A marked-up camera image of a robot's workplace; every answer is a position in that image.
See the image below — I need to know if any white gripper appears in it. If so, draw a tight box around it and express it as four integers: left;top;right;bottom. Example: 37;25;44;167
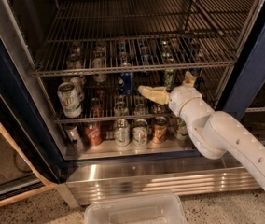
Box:
138;71;202;116

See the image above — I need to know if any green soda can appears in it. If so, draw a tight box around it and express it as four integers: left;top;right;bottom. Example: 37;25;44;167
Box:
162;69;176;91

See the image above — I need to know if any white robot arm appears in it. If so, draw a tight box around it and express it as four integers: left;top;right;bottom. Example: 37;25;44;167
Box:
138;72;265;191

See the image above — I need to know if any blue red can right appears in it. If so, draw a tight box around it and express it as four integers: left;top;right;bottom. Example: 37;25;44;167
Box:
190;68;202;89

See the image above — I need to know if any orange brown can bottom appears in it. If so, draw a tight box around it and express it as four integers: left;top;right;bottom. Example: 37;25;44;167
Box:
152;117;167;144

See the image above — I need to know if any white can bottom right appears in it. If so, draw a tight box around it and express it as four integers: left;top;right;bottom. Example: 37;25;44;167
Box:
174;118;188;140

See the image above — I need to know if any blue pepsi can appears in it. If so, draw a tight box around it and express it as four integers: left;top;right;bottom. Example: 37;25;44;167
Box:
118;73;133;95

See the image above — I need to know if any white red can bottom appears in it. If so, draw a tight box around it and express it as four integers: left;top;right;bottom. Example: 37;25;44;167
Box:
132;119;148;147

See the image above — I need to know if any white green can bottom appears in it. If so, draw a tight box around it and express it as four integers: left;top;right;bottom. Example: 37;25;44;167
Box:
114;119;130;147

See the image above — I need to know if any red can under shelf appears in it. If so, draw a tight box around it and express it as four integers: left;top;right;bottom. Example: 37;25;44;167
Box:
90;98;103;118

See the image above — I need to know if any red cola can bottom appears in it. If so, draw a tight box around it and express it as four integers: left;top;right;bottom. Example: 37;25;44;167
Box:
85;122;102;146

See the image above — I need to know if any white can behind 7up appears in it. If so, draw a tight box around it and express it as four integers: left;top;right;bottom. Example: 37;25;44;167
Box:
62;75;86;101

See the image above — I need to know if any white 7up can front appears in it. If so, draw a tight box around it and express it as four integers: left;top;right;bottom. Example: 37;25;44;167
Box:
57;82;81;119

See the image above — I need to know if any silver slim can bottom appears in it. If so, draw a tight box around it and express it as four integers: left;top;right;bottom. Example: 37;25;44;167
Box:
64;124;83;149

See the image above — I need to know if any stainless fridge base panel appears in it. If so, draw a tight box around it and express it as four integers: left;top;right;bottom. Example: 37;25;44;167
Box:
66;154;259;205

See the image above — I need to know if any glass fridge door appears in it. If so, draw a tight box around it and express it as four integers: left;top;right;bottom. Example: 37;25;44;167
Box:
0;72;59;213

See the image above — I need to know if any clear plastic bin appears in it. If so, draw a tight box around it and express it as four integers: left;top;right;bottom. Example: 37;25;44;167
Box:
84;193;187;224

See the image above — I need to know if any top wire shelf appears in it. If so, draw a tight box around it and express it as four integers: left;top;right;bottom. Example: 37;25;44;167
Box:
33;0;254;77

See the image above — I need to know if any wire shelf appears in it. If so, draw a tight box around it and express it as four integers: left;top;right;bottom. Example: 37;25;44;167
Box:
33;0;254;77
43;67;227;124

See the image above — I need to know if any middle wire shelf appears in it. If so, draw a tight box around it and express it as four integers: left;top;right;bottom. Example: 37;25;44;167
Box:
43;67;227;124

